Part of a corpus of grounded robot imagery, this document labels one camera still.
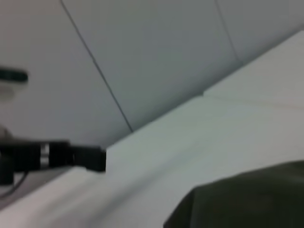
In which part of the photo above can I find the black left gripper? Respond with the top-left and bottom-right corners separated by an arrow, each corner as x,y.
0,140 -> 107,186

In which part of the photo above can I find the dark green t-shirt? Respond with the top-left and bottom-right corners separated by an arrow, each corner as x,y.
162,160 -> 304,228

